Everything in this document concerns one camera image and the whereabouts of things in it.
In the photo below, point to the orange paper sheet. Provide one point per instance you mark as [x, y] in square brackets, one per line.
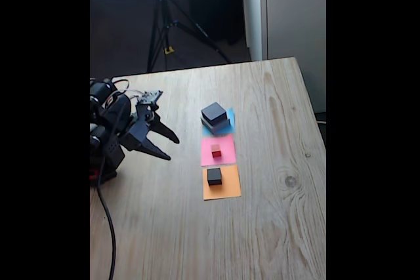
[233, 185]

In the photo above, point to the yellow tag on tripod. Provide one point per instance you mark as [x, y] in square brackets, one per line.
[169, 50]

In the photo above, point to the blue paper sheet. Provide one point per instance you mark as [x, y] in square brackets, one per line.
[232, 114]

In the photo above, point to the pink paper sheet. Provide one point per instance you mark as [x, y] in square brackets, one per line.
[226, 150]

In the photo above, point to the red black table clamp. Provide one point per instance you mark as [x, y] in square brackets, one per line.
[93, 174]

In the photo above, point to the small dark grey cube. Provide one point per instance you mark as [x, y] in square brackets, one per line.
[214, 176]

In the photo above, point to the white grey cabinet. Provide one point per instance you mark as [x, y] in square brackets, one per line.
[295, 14]

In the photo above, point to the small red cube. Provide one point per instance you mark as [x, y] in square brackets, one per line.
[216, 151]

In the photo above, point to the medium black square block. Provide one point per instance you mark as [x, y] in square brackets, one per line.
[214, 111]

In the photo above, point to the large grey square block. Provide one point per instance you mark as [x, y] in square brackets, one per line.
[221, 126]

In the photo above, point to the black tripod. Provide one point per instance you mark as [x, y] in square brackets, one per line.
[163, 24]

